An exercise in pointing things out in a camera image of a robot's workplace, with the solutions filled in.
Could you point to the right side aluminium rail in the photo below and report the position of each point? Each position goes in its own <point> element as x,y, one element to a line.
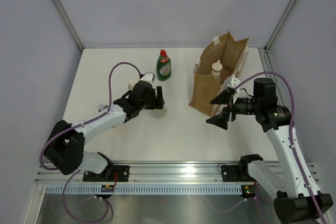
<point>265,60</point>

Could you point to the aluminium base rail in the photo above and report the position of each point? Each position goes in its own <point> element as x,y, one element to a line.
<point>162,173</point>

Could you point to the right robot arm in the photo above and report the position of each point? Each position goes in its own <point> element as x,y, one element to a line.
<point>296,196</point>

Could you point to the beige pump lotion bottle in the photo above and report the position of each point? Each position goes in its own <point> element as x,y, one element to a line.
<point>216,70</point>

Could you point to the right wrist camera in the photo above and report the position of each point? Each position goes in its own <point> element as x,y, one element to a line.
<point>231,82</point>

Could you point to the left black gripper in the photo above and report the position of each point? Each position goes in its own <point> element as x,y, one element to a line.
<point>157,102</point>

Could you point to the green bottle white cap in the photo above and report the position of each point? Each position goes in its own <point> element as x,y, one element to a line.
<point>132,83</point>
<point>159,113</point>

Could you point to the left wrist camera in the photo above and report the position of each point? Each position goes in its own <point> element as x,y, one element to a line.
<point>148,77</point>

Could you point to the aluminium frame post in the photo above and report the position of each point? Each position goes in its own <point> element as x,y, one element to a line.
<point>68,24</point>
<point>281,22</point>

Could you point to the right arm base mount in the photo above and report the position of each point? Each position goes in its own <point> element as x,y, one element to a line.
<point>231,173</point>

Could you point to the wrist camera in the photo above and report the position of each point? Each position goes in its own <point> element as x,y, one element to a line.
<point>148,77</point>
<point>231,82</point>

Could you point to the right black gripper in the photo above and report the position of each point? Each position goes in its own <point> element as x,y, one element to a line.
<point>221,120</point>

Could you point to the right aluminium frame post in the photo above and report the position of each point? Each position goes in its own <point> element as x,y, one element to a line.
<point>281,22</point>

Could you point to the green dish soap bottle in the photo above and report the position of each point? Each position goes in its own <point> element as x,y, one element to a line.
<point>163,66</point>

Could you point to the white slotted cable duct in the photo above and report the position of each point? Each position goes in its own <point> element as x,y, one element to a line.
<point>146,189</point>

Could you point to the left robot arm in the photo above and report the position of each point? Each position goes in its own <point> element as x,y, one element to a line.
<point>65,146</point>

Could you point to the brown canvas bag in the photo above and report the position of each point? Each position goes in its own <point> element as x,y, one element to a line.
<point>231,54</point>

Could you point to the left aluminium frame post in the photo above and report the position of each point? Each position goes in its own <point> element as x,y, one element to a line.
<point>68,24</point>

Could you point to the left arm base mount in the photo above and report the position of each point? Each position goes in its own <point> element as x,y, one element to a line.
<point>118,172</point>

